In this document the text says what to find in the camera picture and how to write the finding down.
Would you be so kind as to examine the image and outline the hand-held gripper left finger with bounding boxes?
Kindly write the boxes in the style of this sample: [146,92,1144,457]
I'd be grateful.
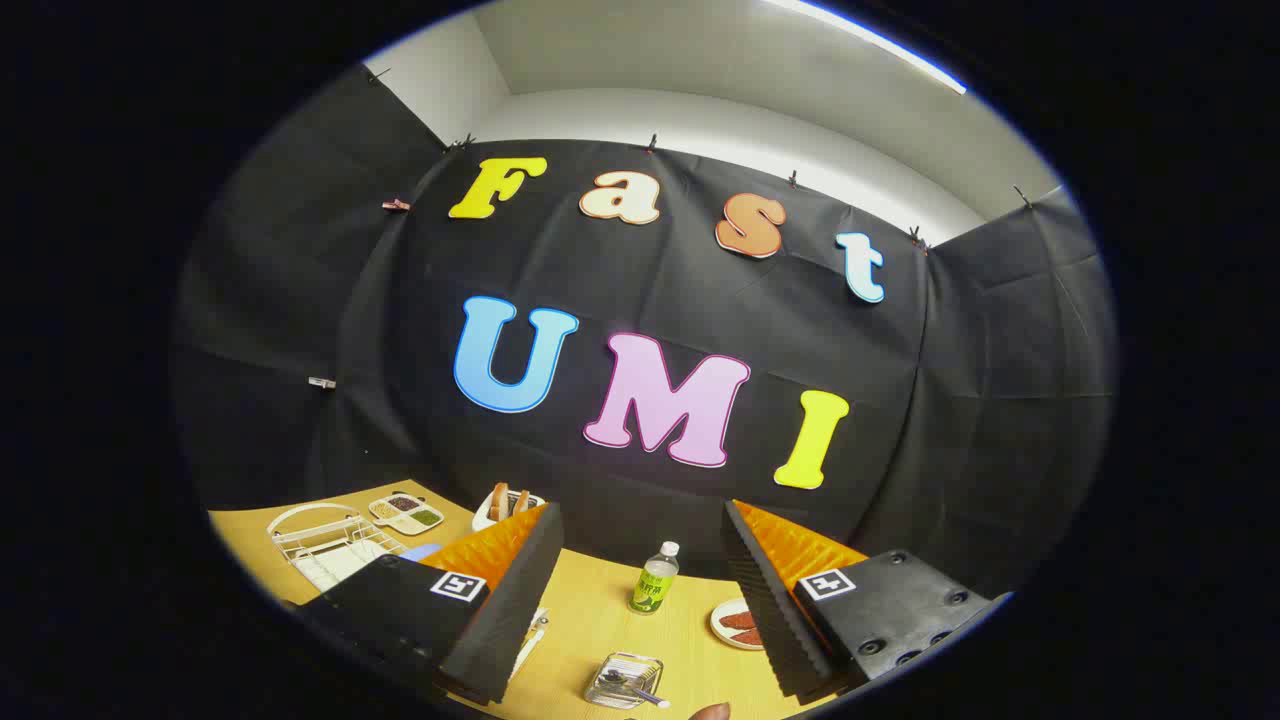
[295,502,566,706]

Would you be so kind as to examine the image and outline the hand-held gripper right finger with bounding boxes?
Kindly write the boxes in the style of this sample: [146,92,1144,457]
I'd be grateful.
[722,498,1011,706]

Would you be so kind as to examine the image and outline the metal wire basket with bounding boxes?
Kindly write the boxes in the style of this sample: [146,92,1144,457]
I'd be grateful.
[584,652,665,711]

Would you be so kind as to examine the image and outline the metal spoon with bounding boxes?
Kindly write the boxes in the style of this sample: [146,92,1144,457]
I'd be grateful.
[600,672,672,709]

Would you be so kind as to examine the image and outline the white wire dish rack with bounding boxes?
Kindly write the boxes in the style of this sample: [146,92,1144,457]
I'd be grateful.
[267,502,549,681]

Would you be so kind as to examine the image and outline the white dish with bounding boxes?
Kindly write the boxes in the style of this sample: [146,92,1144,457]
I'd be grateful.
[709,598,766,652]

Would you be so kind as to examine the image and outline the white toaster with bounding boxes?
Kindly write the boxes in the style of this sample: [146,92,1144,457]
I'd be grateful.
[471,488,546,533]

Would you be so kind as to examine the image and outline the green label drink bottle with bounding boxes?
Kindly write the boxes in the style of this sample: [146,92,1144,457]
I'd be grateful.
[629,541,681,615]

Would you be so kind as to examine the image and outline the white sectioned spice tray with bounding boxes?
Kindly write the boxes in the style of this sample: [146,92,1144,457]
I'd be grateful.
[368,492,445,536]

